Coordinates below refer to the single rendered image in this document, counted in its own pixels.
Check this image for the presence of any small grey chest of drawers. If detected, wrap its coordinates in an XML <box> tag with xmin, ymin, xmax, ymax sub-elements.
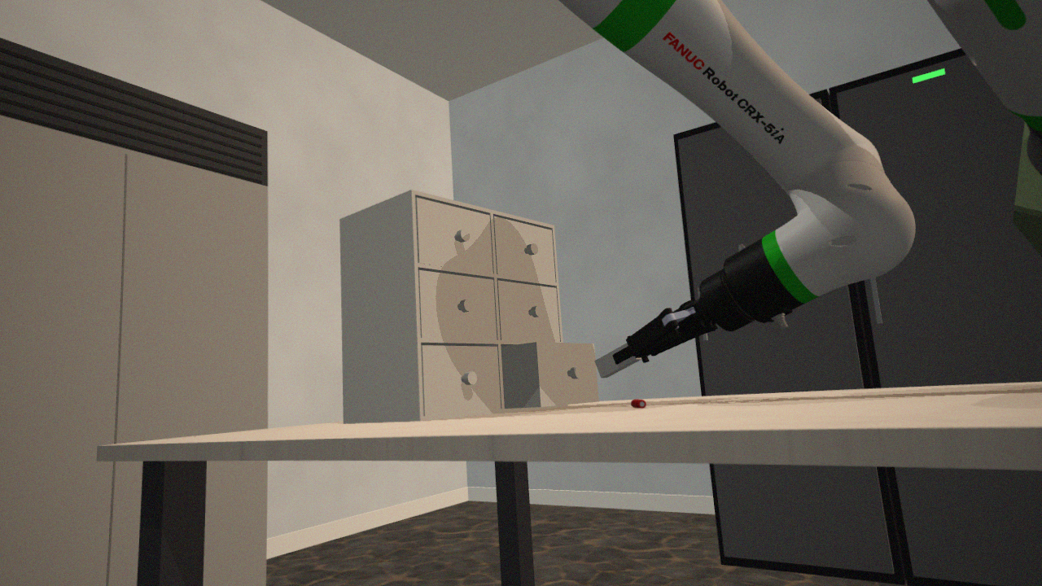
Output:
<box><xmin>339</xmin><ymin>190</ymin><xmax>568</xmax><ymax>424</ymax></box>

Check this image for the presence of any tan drawer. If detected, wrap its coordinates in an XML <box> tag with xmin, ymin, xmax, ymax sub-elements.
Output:
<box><xmin>418</xmin><ymin>270</ymin><xmax>497</xmax><ymax>340</ymax></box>
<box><xmin>501</xmin><ymin>342</ymin><xmax>599</xmax><ymax>409</ymax></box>
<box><xmin>493</xmin><ymin>216</ymin><xmax>556</xmax><ymax>282</ymax></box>
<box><xmin>497</xmin><ymin>280</ymin><xmax>560</xmax><ymax>342</ymax></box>
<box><xmin>421</xmin><ymin>345</ymin><xmax>501</xmax><ymax>416</ymax></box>
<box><xmin>415</xmin><ymin>198</ymin><xmax>493</xmax><ymax>273</ymax></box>

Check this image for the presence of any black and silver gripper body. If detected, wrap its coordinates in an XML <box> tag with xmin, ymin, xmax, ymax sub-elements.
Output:
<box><xmin>678</xmin><ymin>269</ymin><xmax>755</xmax><ymax>332</ymax></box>

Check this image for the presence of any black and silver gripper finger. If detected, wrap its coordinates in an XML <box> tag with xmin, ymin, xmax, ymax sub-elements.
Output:
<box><xmin>606</xmin><ymin>322</ymin><xmax>718</xmax><ymax>379</ymax></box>
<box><xmin>595</xmin><ymin>300</ymin><xmax>705</xmax><ymax>379</ymax></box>

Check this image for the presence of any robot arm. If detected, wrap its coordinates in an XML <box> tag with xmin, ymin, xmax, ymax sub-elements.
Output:
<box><xmin>559</xmin><ymin>0</ymin><xmax>1042</xmax><ymax>329</ymax></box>

